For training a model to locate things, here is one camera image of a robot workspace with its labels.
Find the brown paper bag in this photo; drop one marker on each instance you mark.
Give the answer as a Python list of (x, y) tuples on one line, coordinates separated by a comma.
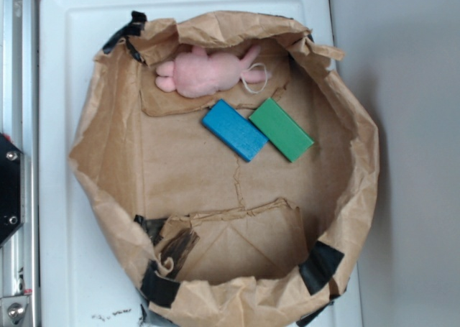
[(278, 239)]

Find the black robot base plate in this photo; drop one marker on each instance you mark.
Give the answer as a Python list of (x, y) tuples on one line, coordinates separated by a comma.
[(11, 189)]

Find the blue wooden block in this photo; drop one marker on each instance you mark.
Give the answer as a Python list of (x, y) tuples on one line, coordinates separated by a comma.
[(234, 130)]

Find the aluminium frame rail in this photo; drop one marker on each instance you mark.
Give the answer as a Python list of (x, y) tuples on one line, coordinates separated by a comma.
[(20, 256)]

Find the green wooden block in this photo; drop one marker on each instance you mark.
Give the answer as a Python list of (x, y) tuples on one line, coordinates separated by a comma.
[(279, 127)]

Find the pink plush bunny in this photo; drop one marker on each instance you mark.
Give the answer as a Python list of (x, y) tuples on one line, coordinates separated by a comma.
[(196, 74)]

